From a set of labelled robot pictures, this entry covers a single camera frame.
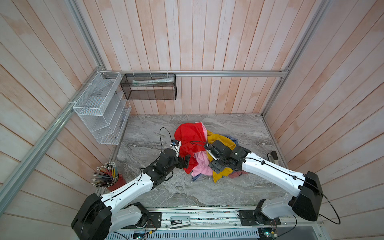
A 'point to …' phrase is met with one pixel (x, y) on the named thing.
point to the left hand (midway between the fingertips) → (182, 156)
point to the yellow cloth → (212, 136)
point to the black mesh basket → (150, 86)
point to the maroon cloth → (237, 173)
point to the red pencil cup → (107, 175)
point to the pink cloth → (202, 159)
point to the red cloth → (192, 137)
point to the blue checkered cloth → (236, 143)
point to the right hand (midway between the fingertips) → (218, 157)
